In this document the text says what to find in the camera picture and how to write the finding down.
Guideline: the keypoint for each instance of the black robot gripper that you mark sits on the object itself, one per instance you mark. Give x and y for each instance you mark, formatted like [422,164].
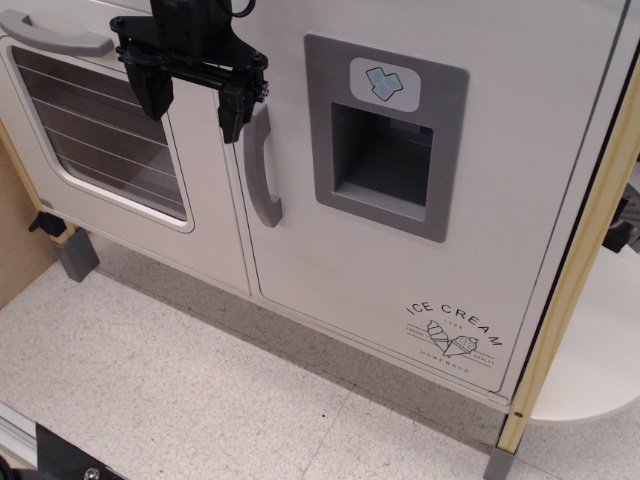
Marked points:
[193,41]

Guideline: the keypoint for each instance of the grey fridge door handle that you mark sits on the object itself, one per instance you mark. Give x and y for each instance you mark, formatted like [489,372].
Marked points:
[267,207]

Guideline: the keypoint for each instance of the white toy fridge door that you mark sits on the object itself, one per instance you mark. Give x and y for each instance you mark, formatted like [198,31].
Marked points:
[545,77]

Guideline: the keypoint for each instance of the white toy oven door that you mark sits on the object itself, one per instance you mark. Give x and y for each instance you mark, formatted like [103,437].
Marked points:
[161,188]

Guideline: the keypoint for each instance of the black clamp knob left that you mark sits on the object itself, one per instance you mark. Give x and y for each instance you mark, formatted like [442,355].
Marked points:
[49,223]

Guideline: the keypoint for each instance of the grey ice dispenser panel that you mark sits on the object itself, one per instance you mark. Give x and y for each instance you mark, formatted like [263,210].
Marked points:
[385,131]

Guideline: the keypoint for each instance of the grey left foot cap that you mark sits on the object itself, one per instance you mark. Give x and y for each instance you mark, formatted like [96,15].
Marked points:
[77,256]

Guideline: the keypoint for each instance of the grey foot cap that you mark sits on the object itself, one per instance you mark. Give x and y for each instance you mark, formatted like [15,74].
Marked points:
[499,464]
[77,256]

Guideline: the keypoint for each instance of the white toy kitchen cabinet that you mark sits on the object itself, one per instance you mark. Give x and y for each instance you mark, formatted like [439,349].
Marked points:
[409,184]

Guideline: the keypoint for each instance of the wooden side panel left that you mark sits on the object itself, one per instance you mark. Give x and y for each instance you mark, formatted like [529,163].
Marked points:
[25,255]

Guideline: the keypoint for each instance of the black clamp at right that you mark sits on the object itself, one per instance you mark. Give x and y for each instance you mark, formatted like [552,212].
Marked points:
[624,228]

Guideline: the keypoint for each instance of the grey right foot cap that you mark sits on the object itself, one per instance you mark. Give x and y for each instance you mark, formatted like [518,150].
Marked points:
[499,464]

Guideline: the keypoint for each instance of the white round table top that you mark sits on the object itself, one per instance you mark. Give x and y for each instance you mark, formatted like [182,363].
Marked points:
[596,370]

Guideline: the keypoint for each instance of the grey oven door handle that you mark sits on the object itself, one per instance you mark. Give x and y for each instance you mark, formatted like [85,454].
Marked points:
[86,44]

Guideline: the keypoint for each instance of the aluminium rail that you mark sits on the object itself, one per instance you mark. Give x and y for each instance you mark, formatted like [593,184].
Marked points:
[18,437]

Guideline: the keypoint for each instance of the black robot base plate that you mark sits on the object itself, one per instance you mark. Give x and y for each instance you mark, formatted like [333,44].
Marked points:
[59,459]

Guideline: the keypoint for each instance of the light wooden side post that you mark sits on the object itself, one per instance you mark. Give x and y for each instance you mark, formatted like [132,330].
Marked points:
[613,170]

